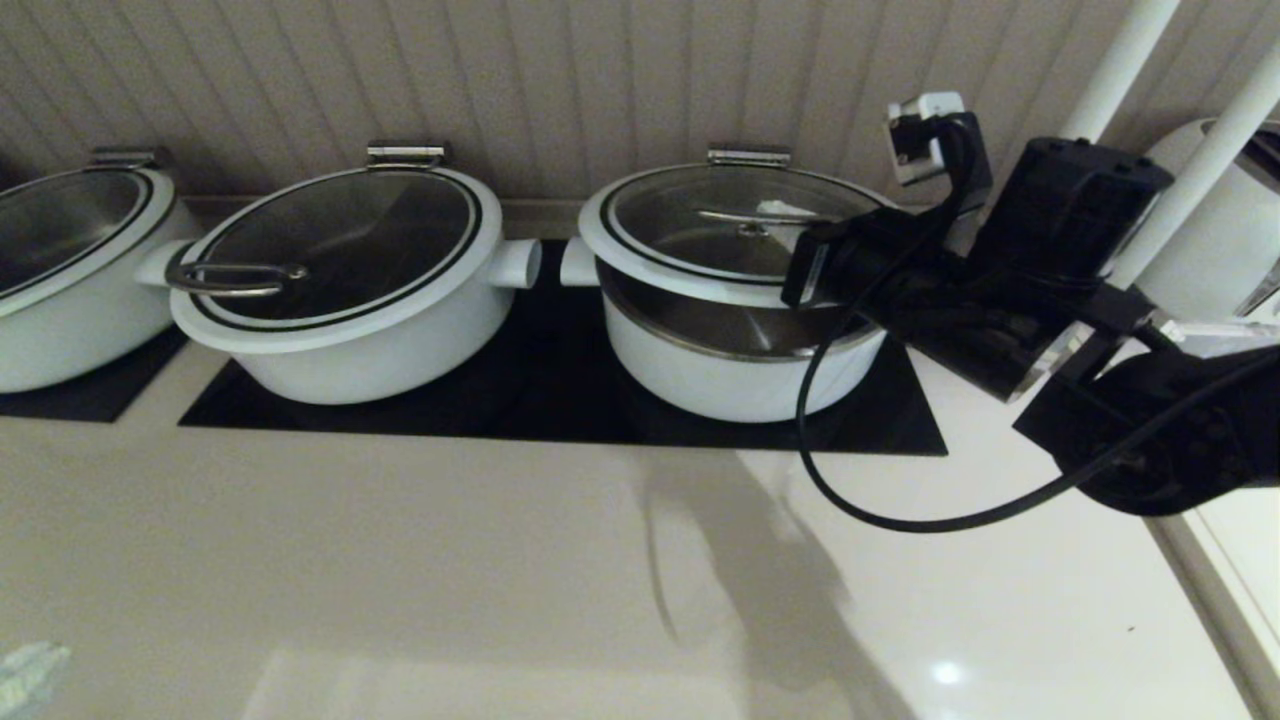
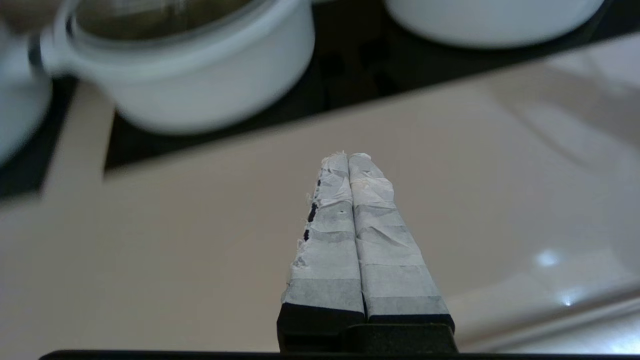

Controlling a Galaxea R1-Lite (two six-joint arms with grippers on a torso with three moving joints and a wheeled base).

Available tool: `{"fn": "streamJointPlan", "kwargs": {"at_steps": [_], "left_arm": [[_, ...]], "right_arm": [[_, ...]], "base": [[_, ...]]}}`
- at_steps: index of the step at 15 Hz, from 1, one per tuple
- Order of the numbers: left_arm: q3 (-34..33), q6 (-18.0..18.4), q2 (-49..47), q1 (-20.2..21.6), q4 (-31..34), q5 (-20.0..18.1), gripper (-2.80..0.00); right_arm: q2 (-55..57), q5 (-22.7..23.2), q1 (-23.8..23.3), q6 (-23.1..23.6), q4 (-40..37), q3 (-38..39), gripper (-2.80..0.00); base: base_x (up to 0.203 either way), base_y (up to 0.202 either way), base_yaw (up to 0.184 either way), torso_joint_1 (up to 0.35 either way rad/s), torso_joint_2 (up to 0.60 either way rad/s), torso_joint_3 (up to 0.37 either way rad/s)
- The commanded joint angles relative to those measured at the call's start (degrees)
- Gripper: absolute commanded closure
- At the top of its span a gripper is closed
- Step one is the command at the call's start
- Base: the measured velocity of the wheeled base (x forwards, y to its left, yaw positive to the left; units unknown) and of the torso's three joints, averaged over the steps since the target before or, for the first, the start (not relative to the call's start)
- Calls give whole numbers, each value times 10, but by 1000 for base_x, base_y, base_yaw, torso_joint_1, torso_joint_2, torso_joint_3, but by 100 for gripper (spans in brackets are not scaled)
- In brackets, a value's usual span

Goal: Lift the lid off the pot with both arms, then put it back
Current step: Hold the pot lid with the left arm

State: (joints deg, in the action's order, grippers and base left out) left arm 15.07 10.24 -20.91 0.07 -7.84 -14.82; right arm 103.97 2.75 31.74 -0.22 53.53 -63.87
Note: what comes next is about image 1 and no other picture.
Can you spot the small black induction cooktop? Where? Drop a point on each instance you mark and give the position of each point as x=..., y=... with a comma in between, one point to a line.
x=90, y=395

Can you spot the wide black induction cooktop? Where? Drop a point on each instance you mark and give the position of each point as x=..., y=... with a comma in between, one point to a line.
x=560, y=400

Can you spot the white round cooking pot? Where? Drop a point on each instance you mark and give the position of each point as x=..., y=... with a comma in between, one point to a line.
x=720, y=385
x=380, y=370
x=70, y=350

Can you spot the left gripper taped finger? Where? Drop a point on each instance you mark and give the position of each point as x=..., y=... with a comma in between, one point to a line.
x=15, y=690
x=50, y=665

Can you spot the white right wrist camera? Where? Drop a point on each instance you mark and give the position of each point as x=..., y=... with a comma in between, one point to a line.
x=925, y=135

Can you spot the clear acrylic sign holder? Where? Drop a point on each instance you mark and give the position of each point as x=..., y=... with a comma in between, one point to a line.
x=1215, y=335

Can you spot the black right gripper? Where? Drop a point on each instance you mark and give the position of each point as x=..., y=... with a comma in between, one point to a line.
x=870, y=265

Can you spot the white slanted pole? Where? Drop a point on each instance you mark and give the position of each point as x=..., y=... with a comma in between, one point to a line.
x=1200, y=170
x=1115, y=70

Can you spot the white countertop appliance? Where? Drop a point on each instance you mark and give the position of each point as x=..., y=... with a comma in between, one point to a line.
x=1220, y=250

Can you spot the glass lid with white rim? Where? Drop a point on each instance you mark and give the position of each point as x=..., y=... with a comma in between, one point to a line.
x=60, y=220
x=650, y=225
x=340, y=230

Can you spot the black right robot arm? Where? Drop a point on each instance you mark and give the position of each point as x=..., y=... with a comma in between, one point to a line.
x=1190, y=430

